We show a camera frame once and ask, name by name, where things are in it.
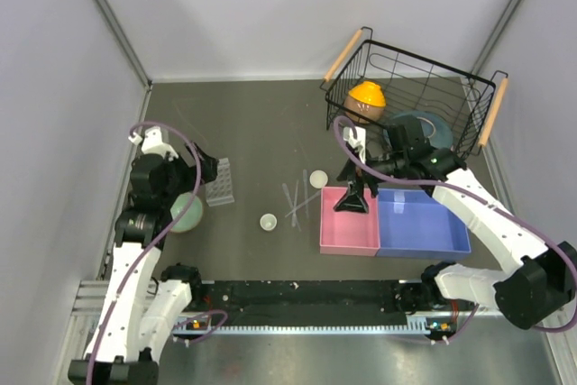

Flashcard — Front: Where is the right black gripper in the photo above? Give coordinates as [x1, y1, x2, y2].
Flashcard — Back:
[334, 147, 408, 214]

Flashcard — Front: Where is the clear plastic pipette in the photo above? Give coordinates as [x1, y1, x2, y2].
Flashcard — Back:
[303, 169, 309, 218]
[282, 183, 301, 231]
[291, 180, 298, 227]
[285, 190, 322, 217]

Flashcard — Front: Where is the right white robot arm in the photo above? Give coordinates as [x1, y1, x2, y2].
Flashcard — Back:
[333, 115, 576, 331]

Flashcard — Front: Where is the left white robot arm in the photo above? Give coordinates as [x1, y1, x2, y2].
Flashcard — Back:
[68, 143, 218, 384]

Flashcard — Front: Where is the clear test tube rack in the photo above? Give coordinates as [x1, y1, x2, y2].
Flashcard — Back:
[205, 158, 234, 207]

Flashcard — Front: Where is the white crucible lid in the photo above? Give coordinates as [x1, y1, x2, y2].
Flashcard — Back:
[309, 170, 328, 189]

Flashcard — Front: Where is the pink plastic bin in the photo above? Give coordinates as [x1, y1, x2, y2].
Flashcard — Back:
[319, 187, 380, 257]

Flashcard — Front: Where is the light green plate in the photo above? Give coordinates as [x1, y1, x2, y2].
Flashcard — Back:
[170, 192, 204, 234]

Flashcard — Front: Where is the blue plastic bin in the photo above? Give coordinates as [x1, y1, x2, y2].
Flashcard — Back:
[376, 188, 472, 261]

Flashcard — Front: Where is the white crucible cup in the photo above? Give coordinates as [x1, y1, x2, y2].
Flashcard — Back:
[259, 213, 278, 232]

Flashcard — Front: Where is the orange and brown bowl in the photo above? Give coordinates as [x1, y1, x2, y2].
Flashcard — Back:
[343, 80, 387, 124]

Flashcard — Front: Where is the dark blue plate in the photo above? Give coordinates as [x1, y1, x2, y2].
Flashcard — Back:
[390, 110, 453, 150]

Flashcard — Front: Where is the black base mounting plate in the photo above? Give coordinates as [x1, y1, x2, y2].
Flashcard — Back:
[188, 280, 431, 327]

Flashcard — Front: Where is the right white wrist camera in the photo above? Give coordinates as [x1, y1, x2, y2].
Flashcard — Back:
[343, 126, 366, 163]

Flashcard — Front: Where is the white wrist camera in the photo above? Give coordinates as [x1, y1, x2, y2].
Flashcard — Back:
[343, 126, 366, 163]
[128, 125, 179, 161]

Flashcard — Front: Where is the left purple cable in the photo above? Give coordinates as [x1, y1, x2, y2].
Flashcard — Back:
[85, 121, 230, 385]

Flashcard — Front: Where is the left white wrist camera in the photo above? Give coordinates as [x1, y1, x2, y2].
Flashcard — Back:
[128, 125, 179, 161]

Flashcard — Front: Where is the black wire dish basket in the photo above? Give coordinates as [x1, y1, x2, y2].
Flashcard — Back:
[320, 26, 508, 159]

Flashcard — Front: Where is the aluminium frame rail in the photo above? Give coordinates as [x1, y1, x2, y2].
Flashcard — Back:
[67, 279, 564, 336]

